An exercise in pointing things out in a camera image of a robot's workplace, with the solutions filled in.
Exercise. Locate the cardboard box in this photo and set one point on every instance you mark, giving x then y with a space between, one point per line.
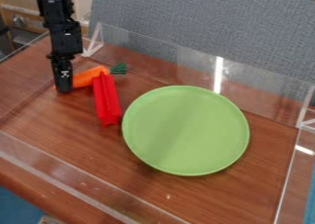
29 6

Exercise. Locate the clear acrylic triangle bracket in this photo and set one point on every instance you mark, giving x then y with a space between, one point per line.
94 43

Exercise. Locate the wooden shelf with knob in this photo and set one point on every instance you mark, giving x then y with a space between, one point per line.
26 19

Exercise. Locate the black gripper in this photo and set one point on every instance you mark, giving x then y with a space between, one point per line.
66 39

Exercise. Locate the green round plate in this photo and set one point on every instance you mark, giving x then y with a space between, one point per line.
186 130

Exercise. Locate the orange toy carrot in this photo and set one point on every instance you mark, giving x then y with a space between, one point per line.
83 78

